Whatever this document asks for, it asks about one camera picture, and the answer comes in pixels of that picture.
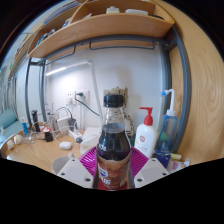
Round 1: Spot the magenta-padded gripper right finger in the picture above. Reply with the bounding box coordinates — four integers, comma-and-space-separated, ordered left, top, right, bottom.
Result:
129, 146, 170, 189

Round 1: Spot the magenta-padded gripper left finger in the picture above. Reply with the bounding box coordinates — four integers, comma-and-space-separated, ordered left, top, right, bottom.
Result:
55, 145, 100, 189

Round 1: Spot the dark cola bottle black cap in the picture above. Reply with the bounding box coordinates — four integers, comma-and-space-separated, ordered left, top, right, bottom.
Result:
92, 93, 135, 192

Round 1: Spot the blue box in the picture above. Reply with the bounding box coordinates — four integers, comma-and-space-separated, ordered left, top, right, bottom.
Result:
153, 149, 173, 169

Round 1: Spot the white earbud case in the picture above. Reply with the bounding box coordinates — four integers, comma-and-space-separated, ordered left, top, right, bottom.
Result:
59, 141, 73, 150

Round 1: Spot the white lotion bottle red pump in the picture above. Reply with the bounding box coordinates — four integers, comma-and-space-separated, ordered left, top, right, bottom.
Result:
133, 106, 158, 159

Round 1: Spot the white box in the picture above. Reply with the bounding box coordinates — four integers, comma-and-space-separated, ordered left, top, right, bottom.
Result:
79, 126, 103, 154

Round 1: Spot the small black object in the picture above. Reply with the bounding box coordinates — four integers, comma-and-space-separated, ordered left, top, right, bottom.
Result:
44, 130, 54, 143

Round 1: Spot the blue bottle white spout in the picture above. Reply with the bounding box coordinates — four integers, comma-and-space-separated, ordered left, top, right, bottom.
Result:
156, 88, 179, 153

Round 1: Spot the white power adapter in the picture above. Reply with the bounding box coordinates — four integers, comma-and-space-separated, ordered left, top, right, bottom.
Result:
56, 115, 73, 133

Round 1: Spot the black electric trimmer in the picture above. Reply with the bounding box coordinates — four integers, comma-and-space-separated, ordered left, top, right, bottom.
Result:
30, 109, 41, 133

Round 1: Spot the blue tube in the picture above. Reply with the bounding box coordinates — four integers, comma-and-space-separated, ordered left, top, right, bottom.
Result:
19, 117, 30, 136

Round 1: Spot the teal cushion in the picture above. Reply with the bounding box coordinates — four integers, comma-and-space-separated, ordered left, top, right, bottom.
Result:
0, 108, 23, 141

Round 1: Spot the wooden wardrobe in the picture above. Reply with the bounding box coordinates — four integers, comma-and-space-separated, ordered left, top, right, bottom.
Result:
156, 0, 224, 166

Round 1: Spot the wooden shelf unit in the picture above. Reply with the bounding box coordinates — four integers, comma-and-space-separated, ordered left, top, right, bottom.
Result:
8, 0, 176, 79

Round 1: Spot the white wall socket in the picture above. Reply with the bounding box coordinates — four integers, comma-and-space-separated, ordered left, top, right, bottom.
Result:
74, 89, 90, 104

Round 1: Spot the grey metal frame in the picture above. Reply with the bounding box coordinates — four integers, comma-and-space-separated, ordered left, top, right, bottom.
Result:
24, 24, 193, 154

